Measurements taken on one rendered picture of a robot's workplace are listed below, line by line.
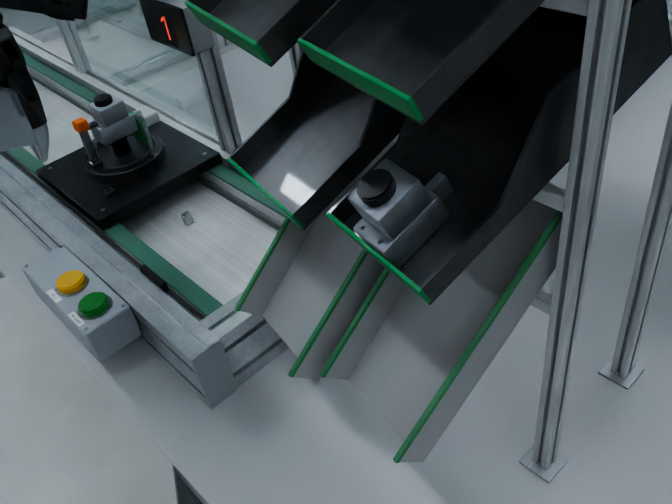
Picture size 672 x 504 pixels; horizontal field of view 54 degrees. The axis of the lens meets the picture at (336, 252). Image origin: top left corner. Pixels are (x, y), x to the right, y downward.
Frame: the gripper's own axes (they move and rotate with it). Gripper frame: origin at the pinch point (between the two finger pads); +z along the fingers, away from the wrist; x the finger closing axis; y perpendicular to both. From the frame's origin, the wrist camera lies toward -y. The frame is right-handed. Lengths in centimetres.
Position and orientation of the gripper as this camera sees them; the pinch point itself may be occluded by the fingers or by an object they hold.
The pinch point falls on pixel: (44, 146)
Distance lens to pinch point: 76.7
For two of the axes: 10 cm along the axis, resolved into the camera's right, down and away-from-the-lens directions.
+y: -7.2, 5.2, -4.7
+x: 6.8, 4.1, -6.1
